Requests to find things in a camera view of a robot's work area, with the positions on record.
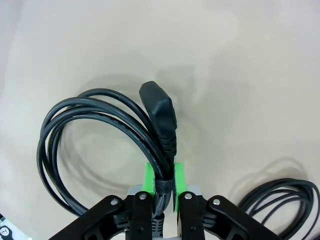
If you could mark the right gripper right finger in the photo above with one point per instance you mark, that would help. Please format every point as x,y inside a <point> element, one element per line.
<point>215,217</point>

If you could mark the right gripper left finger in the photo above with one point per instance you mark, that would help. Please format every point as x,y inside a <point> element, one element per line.
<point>110,217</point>

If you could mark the white labelled box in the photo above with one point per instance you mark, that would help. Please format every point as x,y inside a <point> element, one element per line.
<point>5,231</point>

